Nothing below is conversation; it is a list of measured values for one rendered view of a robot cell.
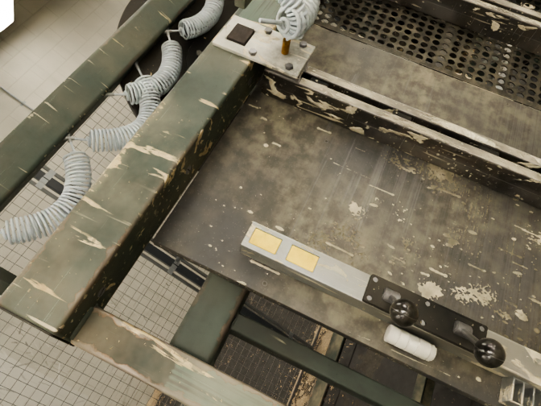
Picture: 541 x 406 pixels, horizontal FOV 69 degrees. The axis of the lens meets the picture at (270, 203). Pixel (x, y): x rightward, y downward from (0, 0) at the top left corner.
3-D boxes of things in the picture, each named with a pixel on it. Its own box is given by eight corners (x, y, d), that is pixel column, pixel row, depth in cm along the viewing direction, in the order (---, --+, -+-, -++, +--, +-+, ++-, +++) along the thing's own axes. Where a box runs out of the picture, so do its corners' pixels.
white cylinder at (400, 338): (381, 341, 66) (427, 364, 65) (387, 338, 63) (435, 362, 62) (386, 325, 67) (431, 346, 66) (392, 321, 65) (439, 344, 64)
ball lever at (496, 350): (465, 343, 64) (503, 378, 51) (443, 333, 64) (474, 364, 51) (475, 322, 64) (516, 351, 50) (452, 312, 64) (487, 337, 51)
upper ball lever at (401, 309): (395, 310, 65) (414, 335, 52) (373, 300, 66) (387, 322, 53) (405, 289, 65) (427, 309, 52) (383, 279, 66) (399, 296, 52)
